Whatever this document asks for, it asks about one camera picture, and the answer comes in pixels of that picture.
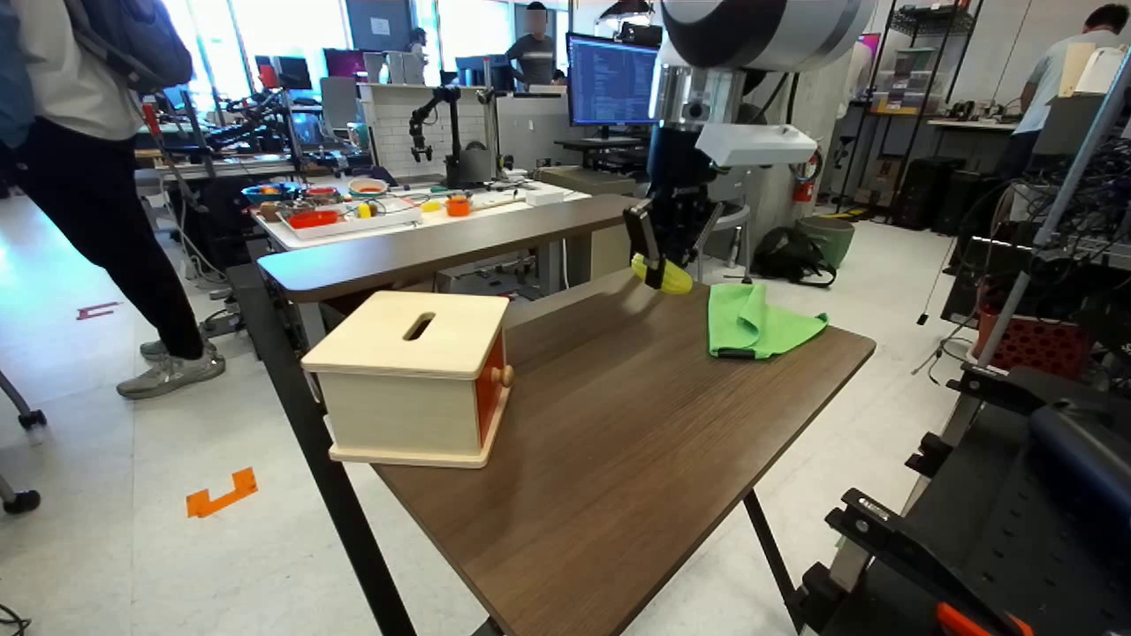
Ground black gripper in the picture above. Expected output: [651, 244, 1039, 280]
[624, 128, 714, 280]

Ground small black robot arm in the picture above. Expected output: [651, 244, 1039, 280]
[411, 84, 486, 191]

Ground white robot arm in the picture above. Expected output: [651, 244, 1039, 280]
[624, 0, 878, 288]

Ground grey office chair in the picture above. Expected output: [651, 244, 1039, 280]
[701, 200, 748, 266]

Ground green folded cloth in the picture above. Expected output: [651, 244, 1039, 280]
[706, 280, 826, 359]

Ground black backpack on floor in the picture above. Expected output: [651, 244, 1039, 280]
[752, 227, 838, 286]

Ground red fire extinguisher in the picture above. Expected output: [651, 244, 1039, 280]
[792, 152, 823, 204]

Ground computer monitor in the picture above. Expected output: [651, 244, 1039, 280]
[567, 36, 656, 128]

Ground dark wooden front table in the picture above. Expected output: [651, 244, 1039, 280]
[225, 260, 880, 636]

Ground cream wooden slot box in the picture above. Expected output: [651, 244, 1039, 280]
[305, 288, 512, 471]

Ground black metal shelf rack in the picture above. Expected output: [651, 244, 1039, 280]
[830, 0, 984, 211]

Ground white tray with toys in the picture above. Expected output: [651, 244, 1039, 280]
[249, 178, 583, 250]

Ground red perforated crate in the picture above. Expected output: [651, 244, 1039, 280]
[989, 316, 1097, 379]

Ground person in light shirt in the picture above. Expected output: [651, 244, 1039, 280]
[1016, 3, 1131, 138]

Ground black equipment cart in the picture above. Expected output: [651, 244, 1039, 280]
[797, 366, 1131, 636]

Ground orange floor tape marker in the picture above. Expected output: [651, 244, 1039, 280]
[189, 467, 258, 518]

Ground standing person black trousers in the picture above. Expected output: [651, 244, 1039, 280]
[5, 0, 225, 398]

